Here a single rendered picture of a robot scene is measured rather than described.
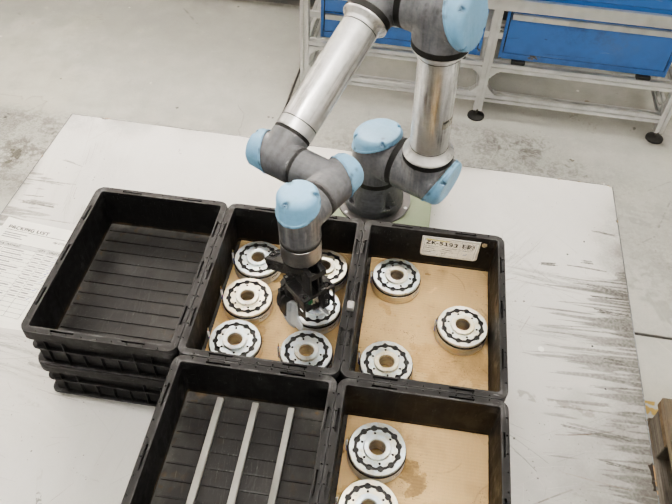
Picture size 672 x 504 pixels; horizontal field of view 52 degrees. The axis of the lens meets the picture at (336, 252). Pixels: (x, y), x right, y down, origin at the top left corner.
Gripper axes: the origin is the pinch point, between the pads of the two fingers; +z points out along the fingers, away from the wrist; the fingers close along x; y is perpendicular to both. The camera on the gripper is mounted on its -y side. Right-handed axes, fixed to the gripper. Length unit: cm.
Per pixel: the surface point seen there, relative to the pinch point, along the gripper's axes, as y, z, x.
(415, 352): 19.3, 3.3, 14.3
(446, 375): 26.9, 3.7, 15.8
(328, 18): -157, 41, 117
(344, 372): 20.1, -7.3, -3.9
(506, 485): 52, -6, 5
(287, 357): 7.4, -0.7, -8.3
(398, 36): -135, 48, 140
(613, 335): 36, 19, 61
